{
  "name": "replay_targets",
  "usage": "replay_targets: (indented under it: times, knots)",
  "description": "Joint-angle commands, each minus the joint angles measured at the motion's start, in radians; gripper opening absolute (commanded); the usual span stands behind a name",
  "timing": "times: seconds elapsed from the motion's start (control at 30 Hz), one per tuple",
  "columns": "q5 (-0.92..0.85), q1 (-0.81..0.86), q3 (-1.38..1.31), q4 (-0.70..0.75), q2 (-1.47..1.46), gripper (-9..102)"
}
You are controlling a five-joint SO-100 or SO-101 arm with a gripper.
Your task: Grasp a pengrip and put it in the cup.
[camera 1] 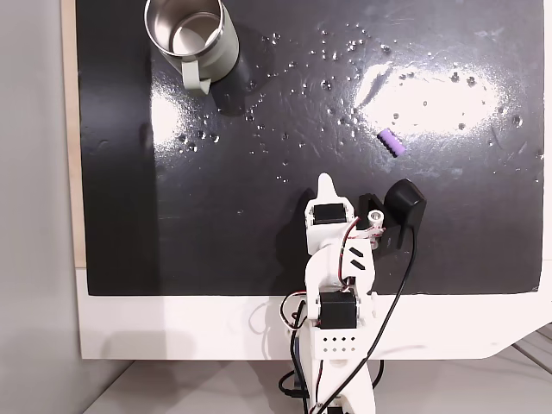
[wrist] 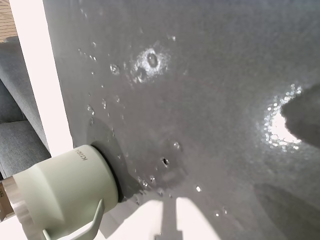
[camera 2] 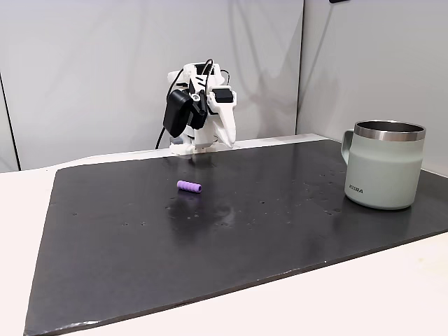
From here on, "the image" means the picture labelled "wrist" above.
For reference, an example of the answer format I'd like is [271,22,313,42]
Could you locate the dark grey table mat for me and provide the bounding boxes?
[42,0,320,240]

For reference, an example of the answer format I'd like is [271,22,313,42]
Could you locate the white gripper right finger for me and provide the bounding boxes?
[174,196,222,240]

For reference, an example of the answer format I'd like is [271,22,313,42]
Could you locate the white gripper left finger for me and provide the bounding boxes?
[99,199,166,240]

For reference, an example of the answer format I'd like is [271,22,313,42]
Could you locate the grey fabric sofa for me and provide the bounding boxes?
[0,36,52,180]

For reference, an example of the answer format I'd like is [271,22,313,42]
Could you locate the pale green steel-rimmed mug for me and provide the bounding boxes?
[4,144,125,240]

